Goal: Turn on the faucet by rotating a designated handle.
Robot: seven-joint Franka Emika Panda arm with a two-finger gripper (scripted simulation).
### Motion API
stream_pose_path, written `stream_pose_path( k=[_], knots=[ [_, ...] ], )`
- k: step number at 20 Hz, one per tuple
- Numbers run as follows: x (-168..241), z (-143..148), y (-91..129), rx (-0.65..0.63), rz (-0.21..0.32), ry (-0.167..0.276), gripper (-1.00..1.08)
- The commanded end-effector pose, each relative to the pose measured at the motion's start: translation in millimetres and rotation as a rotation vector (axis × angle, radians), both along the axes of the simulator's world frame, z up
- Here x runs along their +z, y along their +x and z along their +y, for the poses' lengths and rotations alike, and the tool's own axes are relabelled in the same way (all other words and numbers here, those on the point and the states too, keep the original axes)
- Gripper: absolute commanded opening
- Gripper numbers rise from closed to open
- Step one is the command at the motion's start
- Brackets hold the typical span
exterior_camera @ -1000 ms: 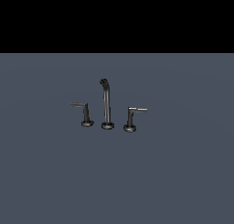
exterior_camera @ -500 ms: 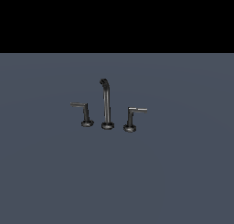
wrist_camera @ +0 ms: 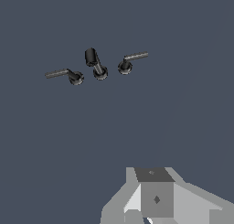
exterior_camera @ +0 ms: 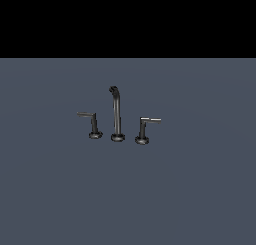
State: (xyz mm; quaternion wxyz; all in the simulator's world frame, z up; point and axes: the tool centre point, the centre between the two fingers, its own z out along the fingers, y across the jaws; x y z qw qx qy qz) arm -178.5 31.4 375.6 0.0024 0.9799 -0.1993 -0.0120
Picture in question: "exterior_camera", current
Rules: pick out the dark metal faucet spout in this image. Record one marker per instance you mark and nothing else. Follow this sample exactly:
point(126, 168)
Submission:
point(116, 115)

